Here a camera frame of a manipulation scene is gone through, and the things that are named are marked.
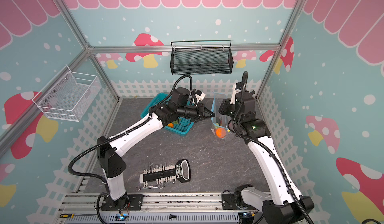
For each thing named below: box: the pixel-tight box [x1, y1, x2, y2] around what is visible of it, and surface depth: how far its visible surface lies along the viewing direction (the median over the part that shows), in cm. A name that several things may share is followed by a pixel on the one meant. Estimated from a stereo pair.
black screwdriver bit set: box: [135, 158, 191, 191], surface depth 84 cm
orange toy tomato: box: [215, 127, 227, 139], surface depth 77 cm
